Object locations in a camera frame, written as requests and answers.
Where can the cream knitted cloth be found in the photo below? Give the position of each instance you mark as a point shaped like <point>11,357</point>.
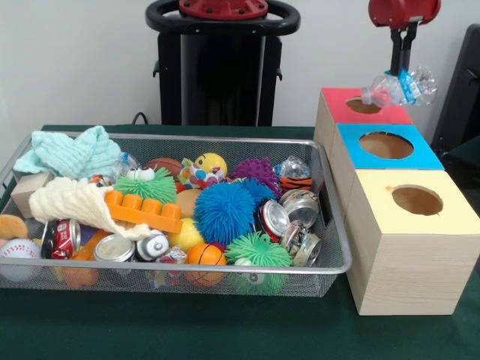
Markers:
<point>71,202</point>

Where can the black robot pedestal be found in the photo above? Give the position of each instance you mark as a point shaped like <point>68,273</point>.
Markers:
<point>225,75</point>

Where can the purple spiky ball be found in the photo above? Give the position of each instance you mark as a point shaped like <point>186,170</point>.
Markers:
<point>255,172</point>

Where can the wooden box with three holes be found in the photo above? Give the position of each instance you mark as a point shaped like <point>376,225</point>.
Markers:
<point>412,270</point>

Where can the dark green tablecloth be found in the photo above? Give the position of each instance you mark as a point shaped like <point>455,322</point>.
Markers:
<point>470,150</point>
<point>187,330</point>

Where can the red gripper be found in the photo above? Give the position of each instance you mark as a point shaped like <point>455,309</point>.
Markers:
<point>405,11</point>

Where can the orange toy building block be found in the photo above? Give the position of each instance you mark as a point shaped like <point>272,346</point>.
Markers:
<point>146,217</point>

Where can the large blue spiky ball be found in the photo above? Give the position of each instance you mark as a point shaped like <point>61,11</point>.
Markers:
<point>225,213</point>

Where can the white baseball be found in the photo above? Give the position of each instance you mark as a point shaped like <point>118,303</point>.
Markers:
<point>18,251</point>

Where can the crushed clear plastic bottle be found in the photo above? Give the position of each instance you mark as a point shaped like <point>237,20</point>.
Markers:
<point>390,90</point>

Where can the black upright panel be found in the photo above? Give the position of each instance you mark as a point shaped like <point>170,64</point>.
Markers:
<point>461,105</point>

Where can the light blue knitted cloth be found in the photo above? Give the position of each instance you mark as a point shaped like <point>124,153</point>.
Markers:
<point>75,153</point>

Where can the plain green spiky ball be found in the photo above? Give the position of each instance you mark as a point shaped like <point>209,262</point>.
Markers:
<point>258,251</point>

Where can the small orange basketball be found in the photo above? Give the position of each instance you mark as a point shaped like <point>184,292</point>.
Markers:
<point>205,255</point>

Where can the yellow smiley ball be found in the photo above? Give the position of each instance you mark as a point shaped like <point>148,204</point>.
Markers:
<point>212,162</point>

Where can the green spiky ball with eyes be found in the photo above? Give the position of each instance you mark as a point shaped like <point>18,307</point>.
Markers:
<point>150,187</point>

